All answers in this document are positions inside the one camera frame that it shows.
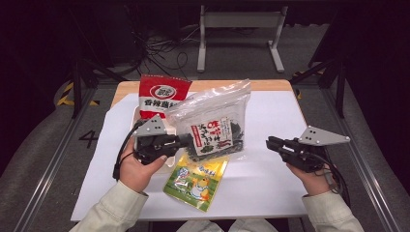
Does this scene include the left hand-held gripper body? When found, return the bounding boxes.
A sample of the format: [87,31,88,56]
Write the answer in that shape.
[132,114,180,166]

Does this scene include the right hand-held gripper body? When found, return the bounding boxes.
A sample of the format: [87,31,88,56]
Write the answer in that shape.
[280,125,351,173]

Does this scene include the red seasoning packet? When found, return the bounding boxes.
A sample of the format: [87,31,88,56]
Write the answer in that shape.
[138,73,193,121]

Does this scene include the clear bag of dried seaweed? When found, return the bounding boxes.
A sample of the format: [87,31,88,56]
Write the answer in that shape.
[164,78,252,162]

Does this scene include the person's right hand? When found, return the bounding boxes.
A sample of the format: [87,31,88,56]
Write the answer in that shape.
[285,163,337,197]

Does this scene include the person's left hand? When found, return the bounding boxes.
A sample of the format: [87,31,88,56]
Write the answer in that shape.
[119,138,168,193]

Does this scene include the white sheet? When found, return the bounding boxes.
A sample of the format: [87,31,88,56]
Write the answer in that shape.
[71,90,308,221]

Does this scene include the yellow green seasoning packet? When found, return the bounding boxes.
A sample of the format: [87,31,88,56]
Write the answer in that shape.
[162,153,230,213]

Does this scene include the black metal stand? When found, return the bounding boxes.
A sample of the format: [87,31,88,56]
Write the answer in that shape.
[66,57,127,119]
[289,54,347,119]

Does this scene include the person's right knee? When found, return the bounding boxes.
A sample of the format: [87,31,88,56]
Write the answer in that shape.
[226,217,270,232]

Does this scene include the person's knee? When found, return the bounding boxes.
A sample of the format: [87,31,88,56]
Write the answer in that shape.
[226,217,270,232]
[175,219,223,232]

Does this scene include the person's left knee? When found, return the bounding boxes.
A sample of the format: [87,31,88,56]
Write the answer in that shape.
[175,219,223,232]

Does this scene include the yellow black hazard tape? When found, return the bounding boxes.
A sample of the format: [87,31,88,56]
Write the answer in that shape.
[57,81,101,107]

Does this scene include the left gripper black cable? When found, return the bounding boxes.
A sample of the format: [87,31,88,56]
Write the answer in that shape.
[112,120,146,181]

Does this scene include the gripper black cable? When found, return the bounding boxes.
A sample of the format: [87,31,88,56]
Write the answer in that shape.
[308,151,352,207]
[112,120,146,181]

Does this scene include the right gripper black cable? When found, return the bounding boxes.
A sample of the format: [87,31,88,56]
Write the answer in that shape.
[308,151,352,207]

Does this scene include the aluminium rail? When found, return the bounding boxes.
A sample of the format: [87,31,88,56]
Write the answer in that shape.
[13,86,98,232]
[320,86,402,232]

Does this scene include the tangle of black floor cables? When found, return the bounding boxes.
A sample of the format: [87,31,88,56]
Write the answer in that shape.
[129,18,201,81]

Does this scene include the white metal stand frame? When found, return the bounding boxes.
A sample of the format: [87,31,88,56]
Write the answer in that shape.
[196,4,289,73]

